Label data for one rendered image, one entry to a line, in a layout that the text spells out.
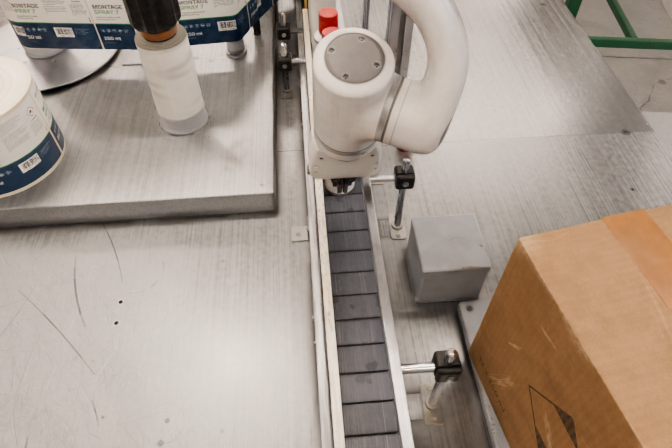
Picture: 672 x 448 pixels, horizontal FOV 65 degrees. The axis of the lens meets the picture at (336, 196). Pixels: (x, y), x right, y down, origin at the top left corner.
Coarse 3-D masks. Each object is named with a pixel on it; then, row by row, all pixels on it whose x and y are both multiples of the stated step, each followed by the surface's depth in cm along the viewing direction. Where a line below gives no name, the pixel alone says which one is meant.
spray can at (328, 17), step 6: (318, 12) 88; (324, 12) 87; (330, 12) 87; (336, 12) 87; (318, 18) 88; (324, 18) 87; (330, 18) 86; (336, 18) 87; (324, 24) 87; (330, 24) 87; (336, 24) 88; (318, 30) 91; (318, 36) 90; (318, 42) 90
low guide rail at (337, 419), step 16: (304, 16) 118; (304, 32) 114; (320, 192) 84; (320, 208) 82; (320, 224) 80; (320, 240) 78; (320, 256) 76; (336, 352) 66; (336, 368) 65; (336, 384) 64; (336, 400) 63; (336, 416) 61; (336, 432) 60
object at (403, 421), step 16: (336, 0) 114; (368, 176) 80; (368, 192) 78; (368, 208) 76; (368, 224) 74; (384, 272) 69; (384, 288) 67; (384, 304) 66; (384, 320) 64; (384, 336) 64; (400, 368) 60; (400, 384) 59; (400, 400) 58; (400, 416) 57; (400, 432) 56
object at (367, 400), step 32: (352, 192) 89; (352, 224) 84; (352, 256) 80; (352, 288) 77; (352, 320) 73; (352, 352) 70; (384, 352) 70; (352, 384) 67; (384, 384) 67; (352, 416) 65; (384, 416) 65
